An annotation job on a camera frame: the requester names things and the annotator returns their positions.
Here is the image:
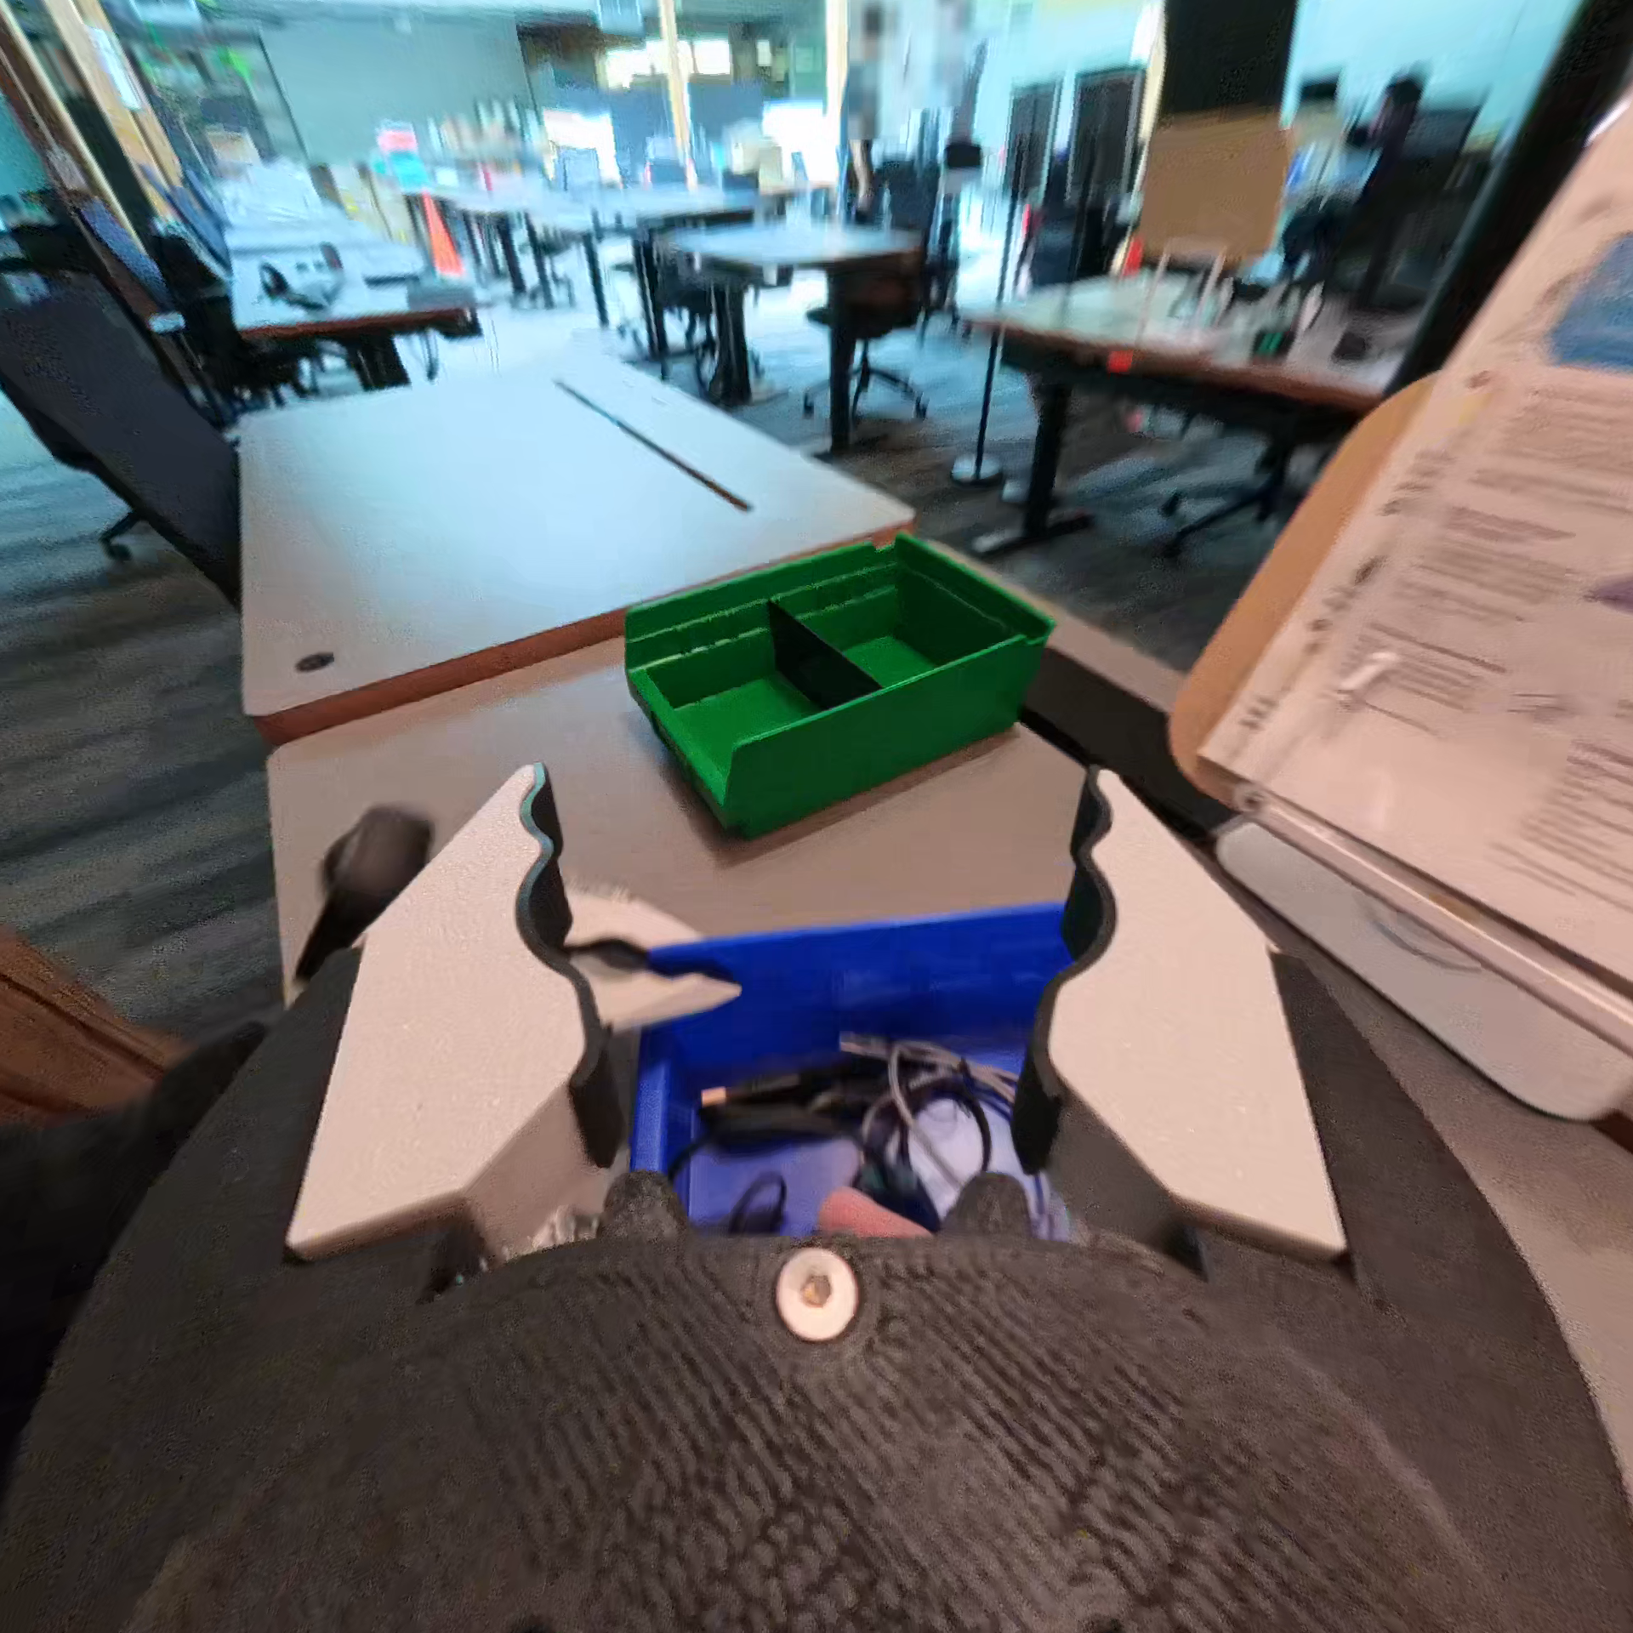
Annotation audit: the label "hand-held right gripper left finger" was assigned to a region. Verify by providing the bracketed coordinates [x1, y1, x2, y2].
[286, 761, 626, 1265]

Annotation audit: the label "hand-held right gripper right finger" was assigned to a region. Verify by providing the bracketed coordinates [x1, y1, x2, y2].
[1013, 765, 1350, 1265]

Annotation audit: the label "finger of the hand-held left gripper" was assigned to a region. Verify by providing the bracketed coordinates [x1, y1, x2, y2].
[597, 962, 745, 1037]
[562, 886, 696, 956]

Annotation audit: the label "black braided cable orange plugs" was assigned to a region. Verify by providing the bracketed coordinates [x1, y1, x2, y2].
[669, 1070, 998, 1232]

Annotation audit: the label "blue plastic bin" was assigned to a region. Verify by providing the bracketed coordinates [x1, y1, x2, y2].
[628, 903, 1075, 1242]

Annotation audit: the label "white desk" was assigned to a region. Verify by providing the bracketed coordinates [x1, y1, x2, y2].
[269, 548, 1633, 1469]

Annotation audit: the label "green plastic bin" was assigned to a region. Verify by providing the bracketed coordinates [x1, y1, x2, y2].
[622, 532, 1058, 843]

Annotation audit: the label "black bin divider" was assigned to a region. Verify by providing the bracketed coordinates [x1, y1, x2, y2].
[766, 598, 885, 709]

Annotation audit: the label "white table brown edge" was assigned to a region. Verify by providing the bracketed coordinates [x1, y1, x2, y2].
[238, 349, 918, 748]

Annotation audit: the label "black office chair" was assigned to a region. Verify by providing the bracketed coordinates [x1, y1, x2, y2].
[0, 260, 245, 606]

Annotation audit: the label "document stand with instruction sheets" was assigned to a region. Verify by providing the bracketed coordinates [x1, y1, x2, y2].
[1206, 120, 1633, 993]

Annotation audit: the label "dark table black legs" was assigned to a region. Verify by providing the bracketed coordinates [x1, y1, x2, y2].
[663, 227, 926, 458]

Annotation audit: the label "wooden table black legs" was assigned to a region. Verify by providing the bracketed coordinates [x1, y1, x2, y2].
[957, 273, 1406, 559]

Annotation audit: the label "black monitor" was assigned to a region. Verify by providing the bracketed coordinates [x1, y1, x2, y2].
[1066, 69, 1145, 246]
[1007, 81, 1064, 233]

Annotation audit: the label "brown cardboard box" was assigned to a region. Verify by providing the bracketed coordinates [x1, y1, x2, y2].
[1136, 114, 1293, 271]

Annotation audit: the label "black pole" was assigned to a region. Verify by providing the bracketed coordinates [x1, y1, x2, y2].
[1385, 0, 1633, 390]

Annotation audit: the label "black box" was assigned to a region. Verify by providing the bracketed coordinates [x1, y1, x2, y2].
[1163, 0, 1301, 118]

